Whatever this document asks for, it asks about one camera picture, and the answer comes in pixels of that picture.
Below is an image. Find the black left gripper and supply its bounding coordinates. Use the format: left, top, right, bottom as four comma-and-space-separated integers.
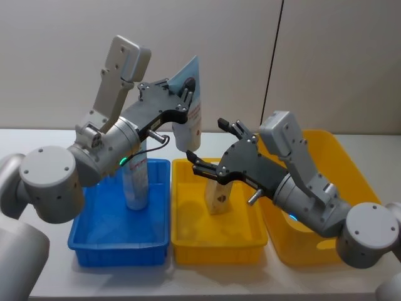
123, 78, 197, 142

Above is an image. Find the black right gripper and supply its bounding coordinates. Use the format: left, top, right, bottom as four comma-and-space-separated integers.
185, 117, 288, 201

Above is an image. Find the pale blue white squeeze tube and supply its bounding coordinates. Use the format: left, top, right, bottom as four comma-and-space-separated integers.
167, 55, 203, 153

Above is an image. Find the pale wooden block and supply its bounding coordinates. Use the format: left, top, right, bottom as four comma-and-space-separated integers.
204, 179, 234, 216

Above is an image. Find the small yellow plastic bin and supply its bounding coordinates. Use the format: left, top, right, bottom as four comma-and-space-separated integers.
171, 157, 269, 265

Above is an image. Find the white silver spray can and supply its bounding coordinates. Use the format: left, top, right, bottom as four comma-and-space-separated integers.
121, 149, 150, 211

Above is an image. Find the large yellow plastic bin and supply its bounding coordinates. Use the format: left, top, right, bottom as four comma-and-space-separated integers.
256, 129, 383, 268

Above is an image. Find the blue plastic bin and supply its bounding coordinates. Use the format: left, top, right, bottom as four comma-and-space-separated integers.
67, 158, 172, 268

